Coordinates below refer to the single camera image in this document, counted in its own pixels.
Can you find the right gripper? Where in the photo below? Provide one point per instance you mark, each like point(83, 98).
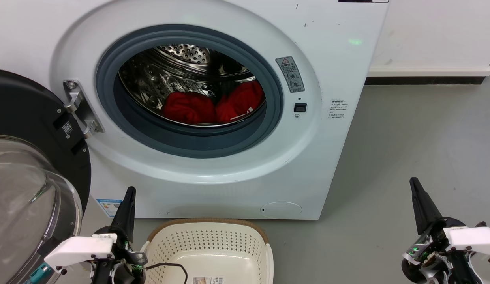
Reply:
point(436, 241)

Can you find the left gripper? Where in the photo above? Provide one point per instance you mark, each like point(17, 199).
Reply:
point(124, 254)

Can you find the red cloth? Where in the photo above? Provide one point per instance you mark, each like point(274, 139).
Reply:
point(185, 108)

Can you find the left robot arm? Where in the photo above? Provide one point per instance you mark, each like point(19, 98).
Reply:
point(118, 277)

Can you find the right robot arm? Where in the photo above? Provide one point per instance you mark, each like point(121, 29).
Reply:
point(462, 274)

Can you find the cream perforated laundry basket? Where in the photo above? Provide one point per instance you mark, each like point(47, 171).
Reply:
point(213, 244)

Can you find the white barcode label sticker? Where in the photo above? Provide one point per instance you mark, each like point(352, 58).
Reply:
point(208, 280)

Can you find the stainless steel washing machine drum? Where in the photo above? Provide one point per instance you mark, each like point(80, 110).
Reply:
point(150, 79)

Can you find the dark washer door with glass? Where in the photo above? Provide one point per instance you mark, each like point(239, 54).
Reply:
point(27, 106)

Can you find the blue energy label sticker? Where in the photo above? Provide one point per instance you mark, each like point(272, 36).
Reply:
point(109, 208)

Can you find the grey rubber door seal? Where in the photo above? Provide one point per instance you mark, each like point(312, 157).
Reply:
point(189, 144)

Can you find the teal connector piece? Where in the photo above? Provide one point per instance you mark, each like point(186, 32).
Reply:
point(39, 273)

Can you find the small QR code sticker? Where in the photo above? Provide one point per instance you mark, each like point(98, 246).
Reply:
point(67, 128)

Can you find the white front-load washing machine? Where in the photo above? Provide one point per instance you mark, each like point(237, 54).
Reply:
point(327, 157)

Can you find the metal door hinge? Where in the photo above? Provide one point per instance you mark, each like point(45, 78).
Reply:
point(81, 106)

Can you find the black baseboard strip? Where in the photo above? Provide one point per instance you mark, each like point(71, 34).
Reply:
point(424, 80)

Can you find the white text sticker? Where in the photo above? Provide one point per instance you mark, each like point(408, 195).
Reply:
point(338, 109)

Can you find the round white filter cover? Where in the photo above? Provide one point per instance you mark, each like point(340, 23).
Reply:
point(281, 210)

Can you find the black door latch socket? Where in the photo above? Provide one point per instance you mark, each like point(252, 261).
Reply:
point(300, 107)

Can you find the grey warning sticker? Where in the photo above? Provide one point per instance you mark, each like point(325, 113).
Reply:
point(290, 74)

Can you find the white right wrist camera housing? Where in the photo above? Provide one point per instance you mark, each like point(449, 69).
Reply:
point(474, 238)

